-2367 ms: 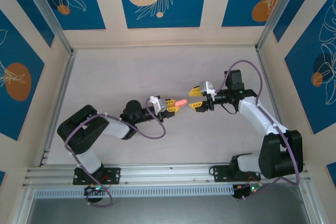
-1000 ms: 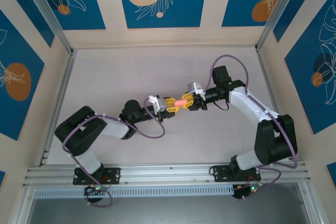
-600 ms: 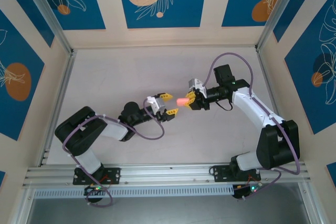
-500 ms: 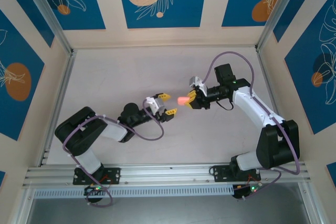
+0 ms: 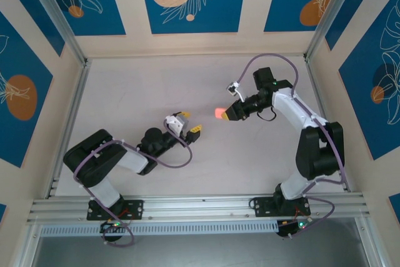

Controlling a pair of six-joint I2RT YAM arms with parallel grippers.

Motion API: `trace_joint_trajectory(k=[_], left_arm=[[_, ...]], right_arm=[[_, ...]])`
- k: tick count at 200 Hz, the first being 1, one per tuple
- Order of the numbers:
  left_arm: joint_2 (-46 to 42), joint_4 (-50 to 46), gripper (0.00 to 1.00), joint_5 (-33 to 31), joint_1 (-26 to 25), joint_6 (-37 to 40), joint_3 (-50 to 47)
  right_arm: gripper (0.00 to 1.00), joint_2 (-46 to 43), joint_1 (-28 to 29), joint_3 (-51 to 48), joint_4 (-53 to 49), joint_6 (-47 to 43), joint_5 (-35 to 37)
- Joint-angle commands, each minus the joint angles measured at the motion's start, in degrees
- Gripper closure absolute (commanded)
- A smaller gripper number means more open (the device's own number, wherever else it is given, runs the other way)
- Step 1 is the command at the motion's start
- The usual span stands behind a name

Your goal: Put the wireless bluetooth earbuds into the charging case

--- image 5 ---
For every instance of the blue panel with peach circle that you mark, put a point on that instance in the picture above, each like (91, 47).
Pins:
(218, 13)

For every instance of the aluminium table side rail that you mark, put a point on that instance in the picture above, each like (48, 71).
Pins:
(317, 92)
(68, 129)

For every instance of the grey metal sheet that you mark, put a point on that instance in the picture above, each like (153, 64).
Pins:
(203, 251)

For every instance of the aluminium frame post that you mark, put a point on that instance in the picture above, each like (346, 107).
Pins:
(332, 13)
(55, 13)

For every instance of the glossy earbud charging case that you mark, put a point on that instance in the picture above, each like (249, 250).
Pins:
(219, 112)

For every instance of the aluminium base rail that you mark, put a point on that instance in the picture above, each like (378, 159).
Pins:
(203, 207)

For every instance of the blue panel with dark circle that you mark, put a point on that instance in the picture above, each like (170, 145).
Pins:
(359, 107)

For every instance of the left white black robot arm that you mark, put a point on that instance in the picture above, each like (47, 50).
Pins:
(104, 193)

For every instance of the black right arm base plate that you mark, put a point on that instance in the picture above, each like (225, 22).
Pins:
(262, 207)

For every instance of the blue panel with orange oval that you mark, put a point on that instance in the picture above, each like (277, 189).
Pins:
(31, 60)

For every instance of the blue panel with lily drawing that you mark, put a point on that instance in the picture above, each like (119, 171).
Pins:
(93, 13)

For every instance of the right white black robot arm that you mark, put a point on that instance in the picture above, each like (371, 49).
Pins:
(293, 110)

